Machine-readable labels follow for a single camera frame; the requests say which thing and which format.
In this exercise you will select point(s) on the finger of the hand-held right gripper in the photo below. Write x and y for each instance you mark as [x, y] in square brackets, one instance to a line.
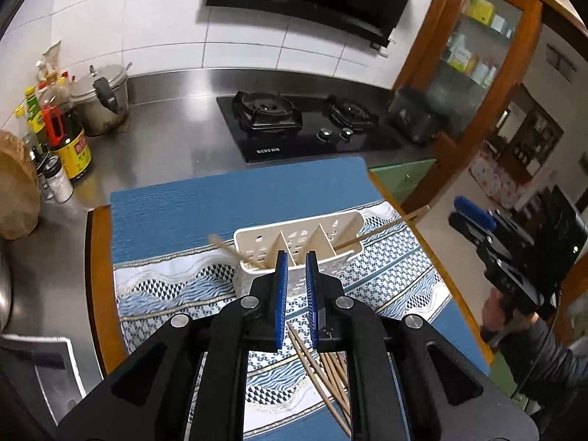
[464, 229]
[473, 211]

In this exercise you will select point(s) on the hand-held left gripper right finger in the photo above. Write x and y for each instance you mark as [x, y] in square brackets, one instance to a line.
[311, 298]

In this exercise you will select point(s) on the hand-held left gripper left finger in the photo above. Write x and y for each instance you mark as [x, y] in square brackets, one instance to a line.
[281, 298]

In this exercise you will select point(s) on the white plastic utensil holder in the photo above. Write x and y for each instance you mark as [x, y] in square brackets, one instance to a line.
[257, 243]

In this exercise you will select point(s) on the light wooden chopstick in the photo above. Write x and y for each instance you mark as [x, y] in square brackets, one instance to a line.
[225, 244]
[390, 226]

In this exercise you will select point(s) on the bunch of wooden chopsticks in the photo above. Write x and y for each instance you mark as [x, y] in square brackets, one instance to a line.
[330, 376]

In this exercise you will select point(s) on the person's right forearm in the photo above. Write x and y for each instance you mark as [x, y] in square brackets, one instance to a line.
[542, 363]

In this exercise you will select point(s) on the person's right hand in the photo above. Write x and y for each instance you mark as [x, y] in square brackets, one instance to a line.
[496, 317]

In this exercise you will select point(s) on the floral cloth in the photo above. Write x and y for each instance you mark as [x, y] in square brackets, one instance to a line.
[498, 183]

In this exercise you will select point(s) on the green drawer cabinet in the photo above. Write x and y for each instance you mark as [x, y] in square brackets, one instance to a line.
[404, 177]

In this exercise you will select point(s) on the dark wooden shelf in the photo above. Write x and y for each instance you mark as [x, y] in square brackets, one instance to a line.
[535, 138]

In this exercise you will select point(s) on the blue patterned placemat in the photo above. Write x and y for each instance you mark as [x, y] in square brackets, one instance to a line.
[229, 202]

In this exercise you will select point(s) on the black gas stove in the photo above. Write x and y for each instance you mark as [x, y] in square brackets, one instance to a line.
[285, 142]

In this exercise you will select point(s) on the wooden glass cabinet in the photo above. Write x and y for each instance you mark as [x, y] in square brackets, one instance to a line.
[422, 55]

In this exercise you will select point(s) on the yellow box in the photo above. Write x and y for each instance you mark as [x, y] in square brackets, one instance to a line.
[480, 10]

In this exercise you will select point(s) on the clear seasoning shaker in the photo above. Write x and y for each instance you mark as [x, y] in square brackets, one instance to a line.
[59, 183]

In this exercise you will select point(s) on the steel sink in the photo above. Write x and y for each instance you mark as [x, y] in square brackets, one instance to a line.
[41, 376]

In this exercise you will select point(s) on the dark soy sauce bottle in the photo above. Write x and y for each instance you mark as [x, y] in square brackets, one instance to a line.
[73, 147]

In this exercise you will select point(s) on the metal pressure cooker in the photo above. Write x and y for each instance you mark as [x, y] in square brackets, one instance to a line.
[99, 110]

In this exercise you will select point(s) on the metal basin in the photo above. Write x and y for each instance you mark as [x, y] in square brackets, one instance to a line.
[3, 285]

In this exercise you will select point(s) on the round wooden cutting board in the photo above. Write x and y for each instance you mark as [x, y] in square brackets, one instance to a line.
[16, 188]

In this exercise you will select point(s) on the yellow-green oil bottle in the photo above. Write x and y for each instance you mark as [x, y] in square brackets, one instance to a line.
[31, 117]

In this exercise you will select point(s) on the beige plastic bag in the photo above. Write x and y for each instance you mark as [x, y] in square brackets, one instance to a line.
[53, 57]

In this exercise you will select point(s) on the wall picture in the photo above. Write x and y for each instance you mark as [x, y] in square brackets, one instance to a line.
[561, 62]

